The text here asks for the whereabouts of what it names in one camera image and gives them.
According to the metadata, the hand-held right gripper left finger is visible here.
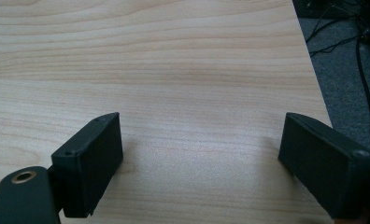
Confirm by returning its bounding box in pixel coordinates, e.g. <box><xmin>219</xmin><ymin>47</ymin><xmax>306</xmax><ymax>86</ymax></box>
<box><xmin>50</xmin><ymin>112</ymin><xmax>124</xmax><ymax>218</ymax></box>

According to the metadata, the black equipment base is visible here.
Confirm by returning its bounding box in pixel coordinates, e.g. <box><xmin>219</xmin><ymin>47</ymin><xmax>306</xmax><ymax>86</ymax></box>
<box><xmin>292</xmin><ymin>0</ymin><xmax>359</xmax><ymax>20</ymax></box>

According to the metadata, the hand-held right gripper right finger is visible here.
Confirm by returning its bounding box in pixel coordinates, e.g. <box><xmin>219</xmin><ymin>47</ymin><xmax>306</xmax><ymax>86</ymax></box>
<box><xmin>277</xmin><ymin>112</ymin><xmax>370</xmax><ymax>220</ymax></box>

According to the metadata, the thin black cable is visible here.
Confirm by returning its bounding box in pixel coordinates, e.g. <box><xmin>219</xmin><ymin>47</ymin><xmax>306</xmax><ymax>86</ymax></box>
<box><xmin>305</xmin><ymin>0</ymin><xmax>366</xmax><ymax>59</ymax></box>

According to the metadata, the thick black cable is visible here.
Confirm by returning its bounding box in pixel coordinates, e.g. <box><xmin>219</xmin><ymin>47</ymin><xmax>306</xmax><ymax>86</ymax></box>
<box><xmin>355</xmin><ymin>36</ymin><xmax>370</xmax><ymax>169</ymax></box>

